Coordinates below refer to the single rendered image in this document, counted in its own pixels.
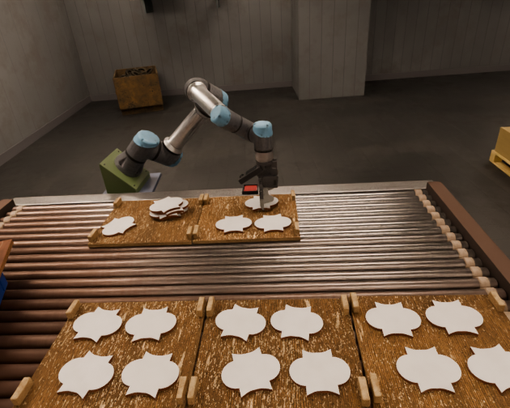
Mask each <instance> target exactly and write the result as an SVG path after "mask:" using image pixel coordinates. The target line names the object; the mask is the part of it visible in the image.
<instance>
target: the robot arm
mask: <svg viewBox="0 0 510 408"><path fill-rule="evenodd" d="M185 95H186V96H187V97H188V98H189V99H190V100H191V101H193V102H194V106H195V107H194V108H193V110H192V111H191V112H190V113H189V115H188V116H187V117H186V118H185V119H184V120H183V121H182V122H181V124H180V125H179V126H178V127H177V129H176V130H175V131H174V132H173V134H172V135H171V136H170V137H166V138H165V139H164V140H163V141H160V140H159V137H158V136H157V135H156V134H154V133H152V132H151V131H148V130H141V131H139V132H138V133H137V134H136V135H135V136H134V138H133V140H132V141H131V143H130V144H129V146H128V147H127V148H126V150H125V151H123V152H122V153H121V154H120V155H118V156H117V157H116V159H115V160H114V163H115V165H116V167H117V169H118V170H119V171H121V172H122V173H124V174H125V175H127V176H131V177H138V176H140V174H141V173H142V170H143V166H144V164H145V162H146V161H147V159H149V160H152V161H155V162H156V163H159V164H162V165H164V166H168V167H175V166H177V165H178V164H179V163H180V161H181V158H182V155H183V152H182V151H183V148H182V147H183V146H184V145H185V144H186V143H187V142H188V141H189V140H190V139H191V138H192V137H193V135H194V134H195V133H196V132H197V131H198V129H199V128H200V127H201V126H202V125H203V124H204V122H205V121H206V120H207V119H208V118H209V119H210V120H211V121H212V122H213V123H215V124H216V125H217V126H220V127H222V128H224V129H226V130H228V131H230V132H232V133H234V134H236V135H238V136H240V137H241V138H243V139H246V140H248V141H250V142H253V143H254V151H255V160H256V164H257V165H255V166H254V167H252V168H250V169H249V170H248V171H246V172H244V173H243V174H241V175H240V176H239V178H238V181H239V182H240V184H241V185H242V184H244V183H245V182H246V181H248V180H250V179H251V178H253V177H255V176H256V175H257V176H258V178H257V179H258V187H259V195H260V207H261V208H262V210H264V204H266V203H268V202H272V201H273V200H274V197H273V196H271V195H269V191H268V190H272V189H273V188H278V172H277V171H278V169H277V158H274V151H273V130H272V125H271V123H270V122H269V121H257V122H255V123H253V122H251V121H249V120H247V119H246V118H244V117H242V116H240V115H238V114H237V113H234V112H233V111H232V110H230V109H229V108H228V107H227V106H228V95H227V93H226V92H225V91H223V90H222V89H219V88H218V87H216V86H214V85H213V84H211V83H209V82H207V81H206V80H205V79H201V78H192V79H190V80H188V81H187V83H186V84H185Z"/></svg>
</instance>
